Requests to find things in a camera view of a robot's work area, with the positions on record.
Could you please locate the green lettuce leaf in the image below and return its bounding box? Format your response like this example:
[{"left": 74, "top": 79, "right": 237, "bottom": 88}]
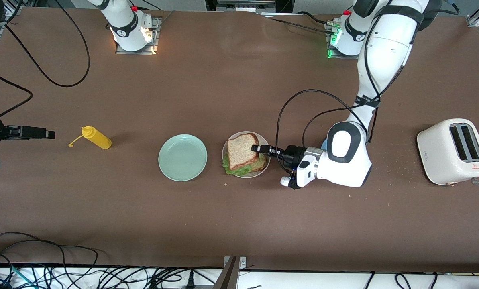
[{"left": 222, "top": 155, "right": 266, "bottom": 176}]

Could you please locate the yellow squeeze bottle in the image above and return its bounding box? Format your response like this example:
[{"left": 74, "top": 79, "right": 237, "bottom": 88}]
[{"left": 68, "top": 126, "right": 112, "bottom": 150}]

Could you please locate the beige plate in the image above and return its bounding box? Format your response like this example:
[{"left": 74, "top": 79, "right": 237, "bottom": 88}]
[{"left": 222, "top": 131, "right": 271, "bottom": 179}]

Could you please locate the mint green plate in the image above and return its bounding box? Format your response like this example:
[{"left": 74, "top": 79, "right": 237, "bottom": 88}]
[{"left": 158, "top": 134, "right": 208, "bottom": 182}]

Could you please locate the grey metal bar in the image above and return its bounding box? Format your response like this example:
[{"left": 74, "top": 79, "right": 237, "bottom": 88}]
[{"left": 213, "top": 257, "right": 238, "bottom": 289}]

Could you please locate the white toaster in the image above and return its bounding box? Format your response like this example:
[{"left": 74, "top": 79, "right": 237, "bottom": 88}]
[{"left": 417, "top": 118, "right": 479, "bottom": 187}]

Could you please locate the black equipment box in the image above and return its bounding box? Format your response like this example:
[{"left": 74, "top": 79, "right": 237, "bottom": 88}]
[{"left": 205, "top": 0, "right": 294, "bottom": 13}]

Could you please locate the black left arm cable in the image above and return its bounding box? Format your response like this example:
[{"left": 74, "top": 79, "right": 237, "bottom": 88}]
[{"left": 275, "top": 89, "right": 381, "bottom": 174}]

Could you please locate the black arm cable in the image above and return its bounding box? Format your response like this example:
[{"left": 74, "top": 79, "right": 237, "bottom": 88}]
[
  {"left": 275, "top": 89, "right": 381, "bottom": 174},
  {"left": 0, "top": 0, "right": 90, "bottom": 119}
]

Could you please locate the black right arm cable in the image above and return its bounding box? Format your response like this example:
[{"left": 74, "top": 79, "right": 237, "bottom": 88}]
[{"left": 0, "top": 0, "right": 90, "bottom": 119}]

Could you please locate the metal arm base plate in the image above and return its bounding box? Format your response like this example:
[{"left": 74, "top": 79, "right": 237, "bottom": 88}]
[
  {"left": 116, "top": 17, "right": 159, "bottom": 55},
  {"left": 326, "top": 22, "right": 358, "bottom": 60}
]

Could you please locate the small metal bracket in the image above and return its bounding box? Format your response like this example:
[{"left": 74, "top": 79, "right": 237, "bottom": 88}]
[{"left": 224, "top": 256, "right": 247, "bottom": 270}]

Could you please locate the aluminium frame rail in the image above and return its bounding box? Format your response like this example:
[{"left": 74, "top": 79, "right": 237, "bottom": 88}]
[{"left": 0, "top": 0, "right": 23, "bottom": 79}]

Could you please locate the black cable on table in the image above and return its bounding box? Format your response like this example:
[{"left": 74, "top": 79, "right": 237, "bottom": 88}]
[{"left": 257, "top": 11, "right": 346, "bottom": 35}]

